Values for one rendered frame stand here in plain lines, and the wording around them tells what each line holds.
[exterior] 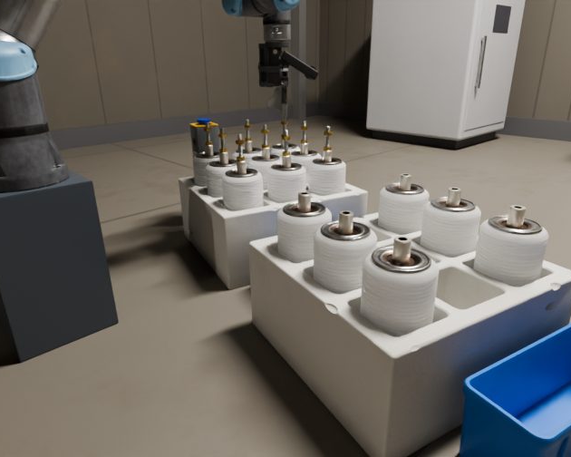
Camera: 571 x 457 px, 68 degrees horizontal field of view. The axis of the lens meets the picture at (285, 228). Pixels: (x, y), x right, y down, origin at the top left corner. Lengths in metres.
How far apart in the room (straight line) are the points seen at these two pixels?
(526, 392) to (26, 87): 0.90
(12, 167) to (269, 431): 0.58
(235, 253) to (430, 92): 1.94
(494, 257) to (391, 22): 2.26
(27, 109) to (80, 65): 2.24
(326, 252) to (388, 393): 0.21
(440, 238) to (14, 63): 0.75
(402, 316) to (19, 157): 0.65
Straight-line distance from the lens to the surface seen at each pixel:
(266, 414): 0.70
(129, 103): 3.17
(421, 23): 2.74
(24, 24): 0.99
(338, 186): 1.09
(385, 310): 0.56
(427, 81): 2.70
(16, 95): 0.83
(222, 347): 0.83
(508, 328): 0.69
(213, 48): 3.51
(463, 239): 0.79
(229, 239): 0.96
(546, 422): 0.77
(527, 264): 0.73
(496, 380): 0.66
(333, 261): 0.63
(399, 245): 0.55
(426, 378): 0.59
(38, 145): 0.84
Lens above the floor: 0.49
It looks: 21 degrees down
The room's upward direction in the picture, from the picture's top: 1 degrees counter-clockwise
